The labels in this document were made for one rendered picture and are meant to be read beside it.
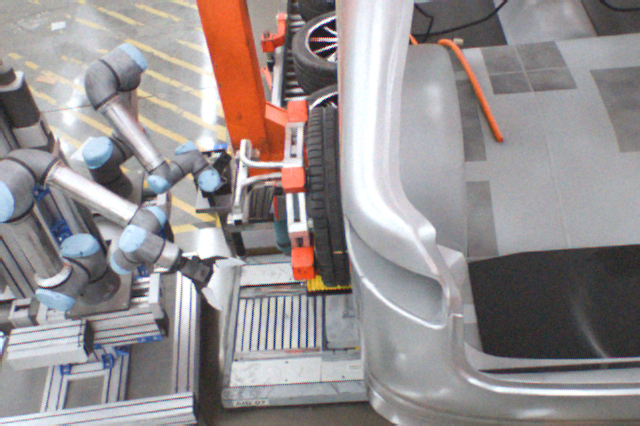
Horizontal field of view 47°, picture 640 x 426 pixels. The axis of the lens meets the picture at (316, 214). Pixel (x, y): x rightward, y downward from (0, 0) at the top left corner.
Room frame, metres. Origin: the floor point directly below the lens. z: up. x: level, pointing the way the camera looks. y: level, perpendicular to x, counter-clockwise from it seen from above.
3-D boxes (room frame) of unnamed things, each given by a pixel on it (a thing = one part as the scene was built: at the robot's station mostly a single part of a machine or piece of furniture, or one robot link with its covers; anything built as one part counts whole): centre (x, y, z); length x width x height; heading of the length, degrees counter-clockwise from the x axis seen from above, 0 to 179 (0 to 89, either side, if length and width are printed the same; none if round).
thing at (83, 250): (1.72, 0.79, 0.98); 0.13 x 0.12 x 0.14; 156
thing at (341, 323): (1.95, -0.13, 0.32); 0.40 x 0.30 x 0.28; 173
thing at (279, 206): (1.98, 0.11, 0.85); 0.21 x 0.14 x 0.14; 83
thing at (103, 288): (1.72, 0.79, 0.87); 0.15 x 0.15 x 0.10
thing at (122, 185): (2.22, 0.78, 0.87); 0.15 x 0.15 x 0.10
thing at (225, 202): (2.65, 0.43, 0.44); 0.43 x 0.17 x 0.03; 173
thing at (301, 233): (1.97, 0.04, 0.85); 0.54 x 0.07 x 0.54; 173
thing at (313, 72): (3.59, -0.33, 0.39); 0.66 x 0.66 x 0.24
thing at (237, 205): (1.89, 0.17, 1.03); 0.19 x 0.18 x 0.11; 83
